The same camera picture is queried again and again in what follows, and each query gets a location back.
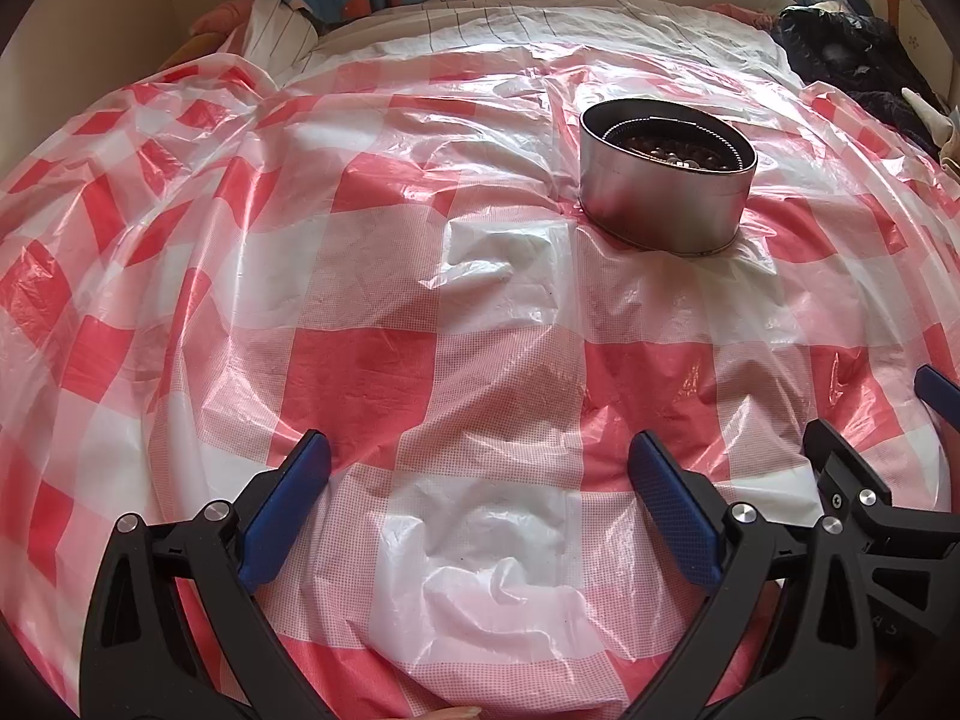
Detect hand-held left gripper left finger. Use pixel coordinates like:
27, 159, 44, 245
81, 429, 332, 720

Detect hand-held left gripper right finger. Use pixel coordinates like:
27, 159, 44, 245
628, 431, 880, 720

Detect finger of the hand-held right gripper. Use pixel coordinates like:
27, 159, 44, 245
802, 418, 960, 542
913, 365, 960, 412

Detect round metal tin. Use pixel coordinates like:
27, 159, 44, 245
579, 99, 759, 253

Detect embossed silver bangle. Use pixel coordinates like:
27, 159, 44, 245
716, 127, 753, 175

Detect amber bead bracelet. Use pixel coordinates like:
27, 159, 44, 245
621, 131, 730, 170

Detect red white checkered plastic sheet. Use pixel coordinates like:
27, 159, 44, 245
0, 41, 960, 720

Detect beige cloth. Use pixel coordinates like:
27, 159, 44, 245
898, 85, 960, 167

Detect black jacket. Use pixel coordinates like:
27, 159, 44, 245
771, 3, 955, 160

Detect pink plush pillow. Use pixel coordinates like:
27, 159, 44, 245
186, 0, 257, 40

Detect striped white bed sheet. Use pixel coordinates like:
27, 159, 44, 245
246, 0, 790, 95

